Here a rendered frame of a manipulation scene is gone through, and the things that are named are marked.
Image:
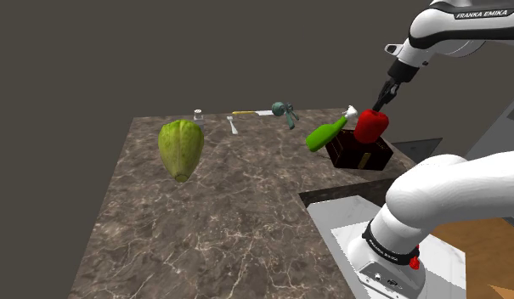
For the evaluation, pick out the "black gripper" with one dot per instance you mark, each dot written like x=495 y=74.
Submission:
x=402 y=71

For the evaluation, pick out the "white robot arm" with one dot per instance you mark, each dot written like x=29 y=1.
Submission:
x=447 y=194

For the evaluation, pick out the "red bell pepper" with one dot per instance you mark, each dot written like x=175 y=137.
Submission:
x=370 y=126

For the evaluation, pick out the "dark brown box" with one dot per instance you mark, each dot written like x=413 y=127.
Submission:
x=360 y=155

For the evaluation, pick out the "green bottle with white cap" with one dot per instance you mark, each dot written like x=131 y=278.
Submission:
x=323 y=135

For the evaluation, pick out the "white marble robot stand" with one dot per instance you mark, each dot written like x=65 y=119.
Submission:
x=343 y=219

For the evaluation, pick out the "white fork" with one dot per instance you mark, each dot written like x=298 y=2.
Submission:
x=232 y=126

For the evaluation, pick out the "clear salt shaker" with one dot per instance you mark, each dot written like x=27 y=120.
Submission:
x=198 y=118

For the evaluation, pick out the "green lettuce head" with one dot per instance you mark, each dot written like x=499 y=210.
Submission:
x=181 y=147

